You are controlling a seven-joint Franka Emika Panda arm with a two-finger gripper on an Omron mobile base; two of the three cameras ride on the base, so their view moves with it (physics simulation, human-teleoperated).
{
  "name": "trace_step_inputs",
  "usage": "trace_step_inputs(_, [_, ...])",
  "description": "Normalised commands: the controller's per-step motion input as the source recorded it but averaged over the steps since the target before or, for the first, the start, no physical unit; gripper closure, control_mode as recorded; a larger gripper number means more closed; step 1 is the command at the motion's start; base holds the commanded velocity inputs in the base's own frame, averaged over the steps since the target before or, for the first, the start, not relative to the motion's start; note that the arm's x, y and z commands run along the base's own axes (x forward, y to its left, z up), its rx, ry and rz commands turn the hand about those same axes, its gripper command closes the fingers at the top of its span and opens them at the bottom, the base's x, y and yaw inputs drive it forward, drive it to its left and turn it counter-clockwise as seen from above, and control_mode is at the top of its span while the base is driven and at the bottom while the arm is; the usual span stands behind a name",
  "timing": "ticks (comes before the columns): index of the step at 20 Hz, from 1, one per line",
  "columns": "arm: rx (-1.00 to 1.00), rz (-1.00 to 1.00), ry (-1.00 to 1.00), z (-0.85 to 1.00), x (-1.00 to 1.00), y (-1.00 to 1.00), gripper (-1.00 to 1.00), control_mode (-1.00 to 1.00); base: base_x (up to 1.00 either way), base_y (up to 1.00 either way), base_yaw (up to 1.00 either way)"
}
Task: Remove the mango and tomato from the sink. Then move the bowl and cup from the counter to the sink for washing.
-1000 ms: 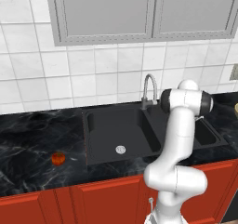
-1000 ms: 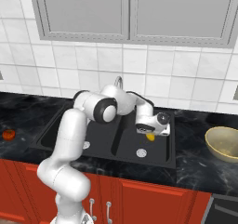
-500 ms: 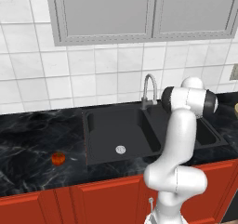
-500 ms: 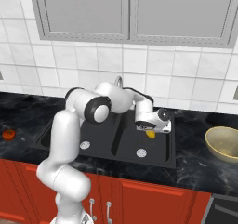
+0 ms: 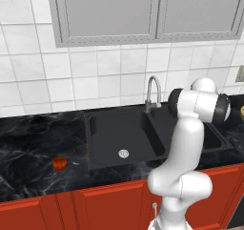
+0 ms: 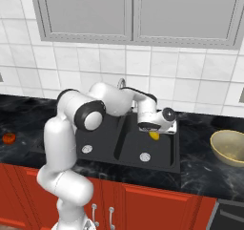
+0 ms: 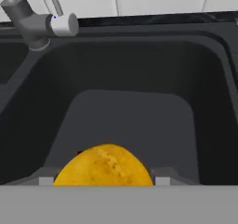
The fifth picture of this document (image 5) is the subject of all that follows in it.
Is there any black double sink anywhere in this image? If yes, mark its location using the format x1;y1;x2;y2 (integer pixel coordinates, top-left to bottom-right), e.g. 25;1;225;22
84;103;235;171

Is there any red tomato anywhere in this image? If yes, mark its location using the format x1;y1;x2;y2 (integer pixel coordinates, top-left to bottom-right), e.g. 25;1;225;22
52;156;68;171

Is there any grey curved tap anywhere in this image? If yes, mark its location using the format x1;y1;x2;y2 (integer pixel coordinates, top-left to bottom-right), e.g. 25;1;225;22
144;75;163;114

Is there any red base cupboard door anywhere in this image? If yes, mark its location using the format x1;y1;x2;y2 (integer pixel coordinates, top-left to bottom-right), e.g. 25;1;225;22
146;163;244;230
0;195;61;230
71;179;151;230

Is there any grey wall cupboard door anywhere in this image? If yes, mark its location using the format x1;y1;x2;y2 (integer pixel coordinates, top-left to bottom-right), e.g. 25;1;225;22
155;0;244;41
47;0;161;49

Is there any grey wall socket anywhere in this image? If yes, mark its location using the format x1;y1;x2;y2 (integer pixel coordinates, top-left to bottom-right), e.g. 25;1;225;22
234;65;244;84

